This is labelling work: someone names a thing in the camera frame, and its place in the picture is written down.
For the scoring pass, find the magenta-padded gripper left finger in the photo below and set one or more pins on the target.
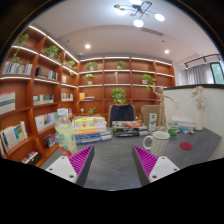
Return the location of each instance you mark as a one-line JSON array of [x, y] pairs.
[[60, 166]]

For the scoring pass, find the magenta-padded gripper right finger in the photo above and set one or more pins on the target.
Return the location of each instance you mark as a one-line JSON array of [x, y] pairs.
[[163, 166]]

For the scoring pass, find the white mug grey triangle pattern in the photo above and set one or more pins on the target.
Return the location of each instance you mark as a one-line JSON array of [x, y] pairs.
[[159, 144]]

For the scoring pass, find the flat round red coaster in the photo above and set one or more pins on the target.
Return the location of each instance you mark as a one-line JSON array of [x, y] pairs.
[[186, 146]]

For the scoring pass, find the small green white box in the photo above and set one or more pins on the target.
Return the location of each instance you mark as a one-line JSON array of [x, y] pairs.
[[172, 130]]

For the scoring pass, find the tall green white carton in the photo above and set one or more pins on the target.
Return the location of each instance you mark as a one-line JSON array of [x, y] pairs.
[[152, 122]]

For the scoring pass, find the stack of colourful books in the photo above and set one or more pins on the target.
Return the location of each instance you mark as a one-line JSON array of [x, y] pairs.
[[89, 130]]

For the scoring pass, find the stack of white packs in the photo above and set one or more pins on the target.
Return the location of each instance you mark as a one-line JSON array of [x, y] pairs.
[[183, 121]]

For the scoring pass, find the white vase with flowers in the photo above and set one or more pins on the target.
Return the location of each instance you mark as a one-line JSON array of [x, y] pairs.
[[199, 118]]

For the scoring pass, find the dark office chair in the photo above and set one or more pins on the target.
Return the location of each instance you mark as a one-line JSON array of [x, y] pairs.
[[121, 114]]

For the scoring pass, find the wooden shelf unit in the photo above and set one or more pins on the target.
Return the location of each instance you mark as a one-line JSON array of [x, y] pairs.
[[33, 90]]

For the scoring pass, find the grey curtain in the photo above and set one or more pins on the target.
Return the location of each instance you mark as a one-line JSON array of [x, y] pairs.
[[199, 74]]

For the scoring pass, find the window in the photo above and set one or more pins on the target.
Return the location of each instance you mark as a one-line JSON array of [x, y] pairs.
[[218, 73]]

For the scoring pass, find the round recessed ceiling light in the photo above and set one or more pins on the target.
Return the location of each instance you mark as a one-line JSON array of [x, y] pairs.
[[87, 46], [166, 51]]

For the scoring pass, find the ceiling air vent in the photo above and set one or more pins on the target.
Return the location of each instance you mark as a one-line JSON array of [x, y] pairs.
[[151, 31]]

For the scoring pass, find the black multi-bulb ceiling lamp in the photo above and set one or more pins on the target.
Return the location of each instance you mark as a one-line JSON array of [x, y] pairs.
[[138, 11]]

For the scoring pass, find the black track light rail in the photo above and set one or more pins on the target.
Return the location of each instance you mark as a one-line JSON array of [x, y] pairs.
[[201, 58]]

